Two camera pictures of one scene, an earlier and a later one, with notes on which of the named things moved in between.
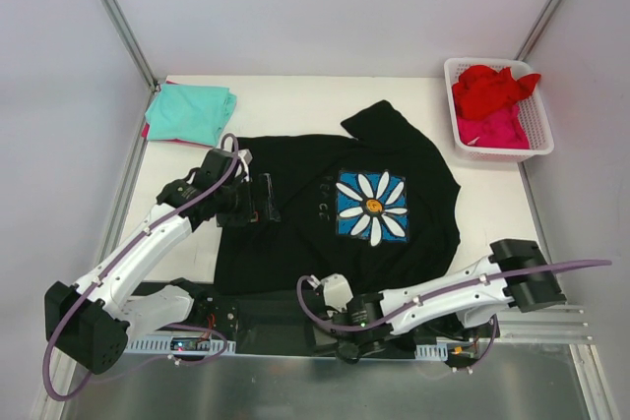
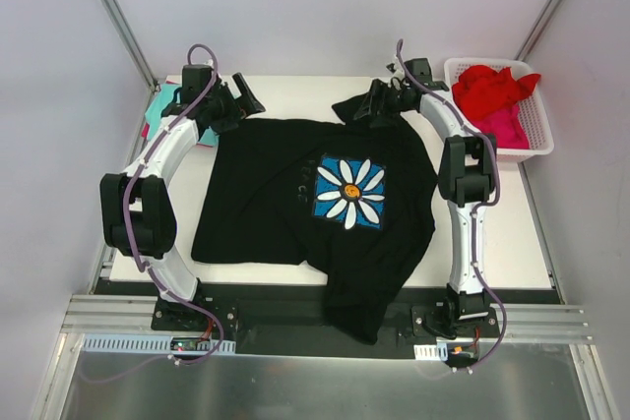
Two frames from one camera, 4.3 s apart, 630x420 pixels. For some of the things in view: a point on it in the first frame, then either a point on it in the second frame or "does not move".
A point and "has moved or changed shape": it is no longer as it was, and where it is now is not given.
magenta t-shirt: (502, 131) does not move
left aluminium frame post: (118, 16) does not move
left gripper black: (254, 200) -> (232, 106)
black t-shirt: (376, 208) has moved or changed shape
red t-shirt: (479, 90) does not move
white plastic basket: (532, 105) does not move
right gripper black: (324, 336) -> (379, 101)
